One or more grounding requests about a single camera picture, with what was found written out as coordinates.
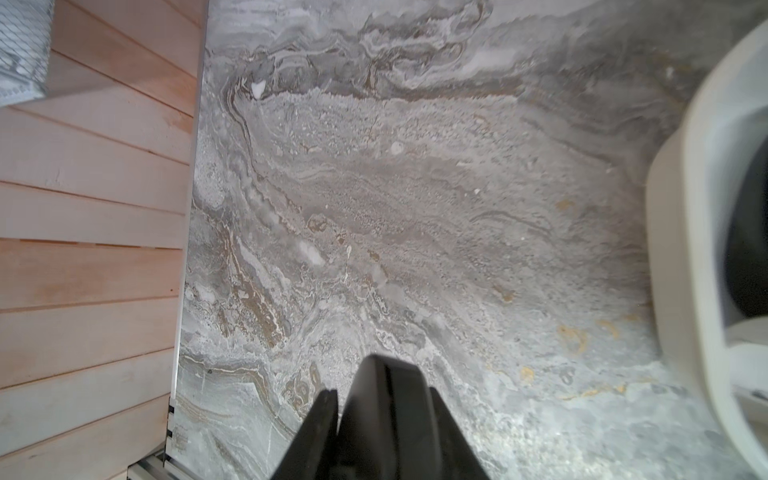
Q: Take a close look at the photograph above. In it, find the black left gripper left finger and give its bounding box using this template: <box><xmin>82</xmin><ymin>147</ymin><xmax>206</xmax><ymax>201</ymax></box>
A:
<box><xmin>271</xmin><ymin>389</ymin><xmax>338</xmax><ymax>480</ymax></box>

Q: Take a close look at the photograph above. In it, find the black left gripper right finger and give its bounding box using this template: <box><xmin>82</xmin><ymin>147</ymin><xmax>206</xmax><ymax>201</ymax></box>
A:
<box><xmin>430</xmin><ymin>387</ymin><xmax>489</xmax><ymax>480</ymax></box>

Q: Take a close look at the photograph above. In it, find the small black Lecoo mouse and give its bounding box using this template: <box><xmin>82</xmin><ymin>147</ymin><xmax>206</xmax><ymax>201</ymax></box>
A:
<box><xmin>334</xmin><ymin>355</ymin><xmax>443</xmax><ymax>479</ymax></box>

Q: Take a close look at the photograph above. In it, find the white plastic storage box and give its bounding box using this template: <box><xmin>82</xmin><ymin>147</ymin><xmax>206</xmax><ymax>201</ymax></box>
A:
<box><xmin>645</xmin><ymin>25</ymin><xmax>767</xmax><ymax>478</ymax></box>

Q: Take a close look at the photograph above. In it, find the white wire wall shelf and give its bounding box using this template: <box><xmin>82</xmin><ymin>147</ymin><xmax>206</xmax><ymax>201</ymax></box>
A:
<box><xmin>0</xmin><ymin>0</ymin><xmax>55</xmax><ymax>107</ymax></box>

